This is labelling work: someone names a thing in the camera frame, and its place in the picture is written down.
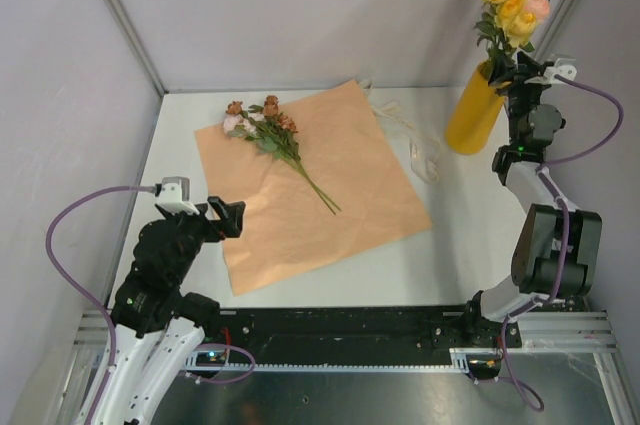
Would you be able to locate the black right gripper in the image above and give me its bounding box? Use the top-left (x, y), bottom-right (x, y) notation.
top-left (487, 50), bottom-right (551, 146)

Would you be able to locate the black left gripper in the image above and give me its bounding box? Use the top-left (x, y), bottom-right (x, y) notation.
top-left (162, 194), bottom-right (244, 283)

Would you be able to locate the yellow rose stem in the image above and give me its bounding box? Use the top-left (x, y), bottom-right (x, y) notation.
top-left (474, 0), bottom-right (540, 65)

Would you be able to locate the green and peach wrapping paper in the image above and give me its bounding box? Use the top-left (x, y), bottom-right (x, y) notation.
top-left (195, 81), bottom-right (432, 295)

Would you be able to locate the artificial flower bouquet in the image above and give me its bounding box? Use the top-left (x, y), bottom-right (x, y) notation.
top-left (222, 95), bottom-right (341, 215)

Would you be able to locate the cream printed ribbon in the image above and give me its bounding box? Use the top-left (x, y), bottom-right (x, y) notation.
top-left (357, 79), bottom-right (442, 184)

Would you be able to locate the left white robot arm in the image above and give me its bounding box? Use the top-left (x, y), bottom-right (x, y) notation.
top-left (75, 196), bottom-right (246, 424)

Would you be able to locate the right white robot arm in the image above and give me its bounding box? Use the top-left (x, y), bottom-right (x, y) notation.
top-left (461, 52), bottom-right (602, 347)

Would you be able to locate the yellow cylindrical vase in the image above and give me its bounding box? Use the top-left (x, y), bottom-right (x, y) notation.
top-left (444, 60), bottom-right (505, 155)

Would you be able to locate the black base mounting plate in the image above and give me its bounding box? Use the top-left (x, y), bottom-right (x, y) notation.
top-left (218, 303), bottom-right (522, 365)

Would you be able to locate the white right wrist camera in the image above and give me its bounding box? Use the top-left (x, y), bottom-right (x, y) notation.
top-left (542, 56), bottom-right (577, 85)

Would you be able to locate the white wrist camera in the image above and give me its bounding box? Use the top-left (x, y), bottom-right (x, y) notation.
top-left (542, 56), bottom-right (577, 85)
top-left (155, 176), bottom-right (199, 215)

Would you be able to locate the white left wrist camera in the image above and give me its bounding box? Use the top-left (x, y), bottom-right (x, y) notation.
top-left (155, 176), bottom-right (199, 215)

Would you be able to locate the white slotted cable duct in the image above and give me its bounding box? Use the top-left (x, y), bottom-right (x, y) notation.
top-left (183, 349), bottom-right (502, 379)

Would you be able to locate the left aluminium corner post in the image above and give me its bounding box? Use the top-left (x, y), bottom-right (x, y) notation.
top-left (103, 0), bottom-right (167, 97)

